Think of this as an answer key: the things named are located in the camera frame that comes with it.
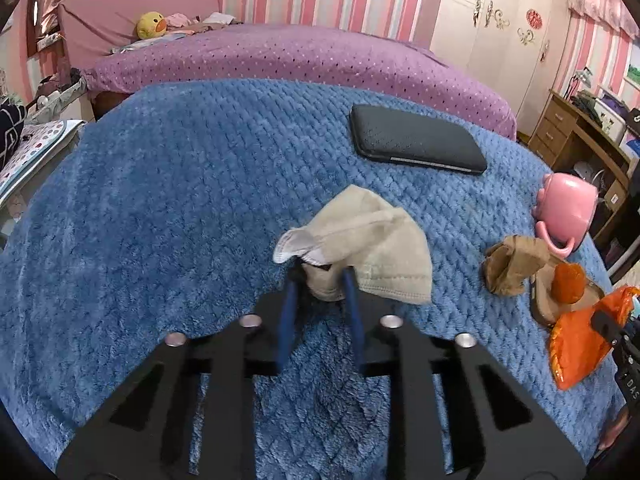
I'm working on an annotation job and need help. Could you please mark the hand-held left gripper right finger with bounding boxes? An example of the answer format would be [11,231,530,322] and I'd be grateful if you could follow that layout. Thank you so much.
[342,267,586,480]

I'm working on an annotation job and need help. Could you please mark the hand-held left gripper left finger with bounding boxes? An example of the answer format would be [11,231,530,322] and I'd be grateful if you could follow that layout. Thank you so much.
[56,265,306,480]

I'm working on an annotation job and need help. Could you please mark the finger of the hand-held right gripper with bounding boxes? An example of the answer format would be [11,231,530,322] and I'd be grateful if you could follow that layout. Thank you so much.
[590,307,628,348]

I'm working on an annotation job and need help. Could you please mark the orange plastic bag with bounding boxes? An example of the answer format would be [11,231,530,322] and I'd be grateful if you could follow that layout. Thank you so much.
[547,286,640,392]

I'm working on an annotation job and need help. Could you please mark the beige cloth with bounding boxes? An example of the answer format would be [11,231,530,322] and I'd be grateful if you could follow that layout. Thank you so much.
[272,185,433,306]

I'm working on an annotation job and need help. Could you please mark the person's right hand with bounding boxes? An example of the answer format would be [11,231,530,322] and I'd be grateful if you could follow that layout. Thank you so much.
[600,404,632,453]

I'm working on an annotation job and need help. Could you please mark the small orange toy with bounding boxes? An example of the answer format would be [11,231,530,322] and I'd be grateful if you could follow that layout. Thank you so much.
[551,262,587,303]

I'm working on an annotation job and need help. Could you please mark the small crumpled brown paper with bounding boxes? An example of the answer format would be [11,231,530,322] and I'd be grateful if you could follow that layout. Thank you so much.
[482,235,551,297]

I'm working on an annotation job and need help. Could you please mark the pink mug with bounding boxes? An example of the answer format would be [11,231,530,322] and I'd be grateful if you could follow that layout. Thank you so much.
[532,172,599,259]

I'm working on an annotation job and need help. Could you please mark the black leather case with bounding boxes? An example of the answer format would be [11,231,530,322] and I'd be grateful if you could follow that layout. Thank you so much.
[348,104,488,176]

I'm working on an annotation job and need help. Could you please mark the wooden desk with drawers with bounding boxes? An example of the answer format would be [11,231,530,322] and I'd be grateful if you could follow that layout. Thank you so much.
[527,89,633,241]

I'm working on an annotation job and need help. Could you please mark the white storage box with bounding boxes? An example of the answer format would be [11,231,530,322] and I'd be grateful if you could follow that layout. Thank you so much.
[597,87,628,141]

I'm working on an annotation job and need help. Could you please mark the dark green bag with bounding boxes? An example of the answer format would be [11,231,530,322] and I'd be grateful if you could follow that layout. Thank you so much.
[570,89,601,117]

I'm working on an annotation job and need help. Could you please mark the desk lamp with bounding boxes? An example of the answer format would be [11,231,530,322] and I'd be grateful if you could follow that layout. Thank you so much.
[565,67,593,101]

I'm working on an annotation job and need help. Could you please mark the purple dotted bedspread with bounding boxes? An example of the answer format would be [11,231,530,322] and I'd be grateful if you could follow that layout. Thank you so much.
[80,24,518,141]

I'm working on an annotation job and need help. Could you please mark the white decorated wardrobe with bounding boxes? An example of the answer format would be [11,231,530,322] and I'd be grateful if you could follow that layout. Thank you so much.
[430,0,571,136]

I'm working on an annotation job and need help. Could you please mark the polka dot cloth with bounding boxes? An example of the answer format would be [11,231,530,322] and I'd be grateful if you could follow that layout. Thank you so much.
[0,119,86,196]

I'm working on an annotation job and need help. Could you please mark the white and brown cloth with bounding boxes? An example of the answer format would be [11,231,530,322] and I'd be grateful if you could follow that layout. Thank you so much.
[200,11,243,27]

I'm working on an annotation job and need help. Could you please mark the pink clothes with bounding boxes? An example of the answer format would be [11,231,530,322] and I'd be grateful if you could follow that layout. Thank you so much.
[165,12,201,31]

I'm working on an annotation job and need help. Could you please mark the yellow duck plush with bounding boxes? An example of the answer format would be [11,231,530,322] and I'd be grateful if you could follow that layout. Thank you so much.
[136,11,168,40]

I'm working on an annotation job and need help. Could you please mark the black patterned cushion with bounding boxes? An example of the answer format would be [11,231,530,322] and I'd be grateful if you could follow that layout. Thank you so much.
[0,97,28,163]

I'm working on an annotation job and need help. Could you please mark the pink covered headboard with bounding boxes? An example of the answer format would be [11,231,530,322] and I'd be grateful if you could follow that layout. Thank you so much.
[55,0,221,71]

